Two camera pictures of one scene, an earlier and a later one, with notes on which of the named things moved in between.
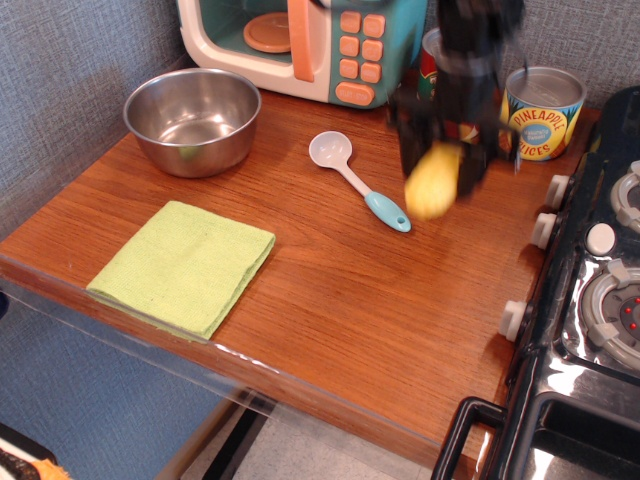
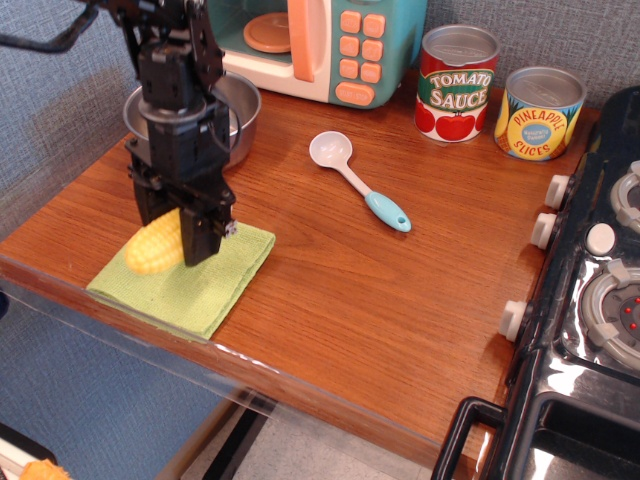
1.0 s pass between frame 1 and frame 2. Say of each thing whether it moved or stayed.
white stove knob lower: stayed
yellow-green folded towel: stayed
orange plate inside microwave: stayed
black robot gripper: moved
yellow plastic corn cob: moved
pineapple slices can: stayed
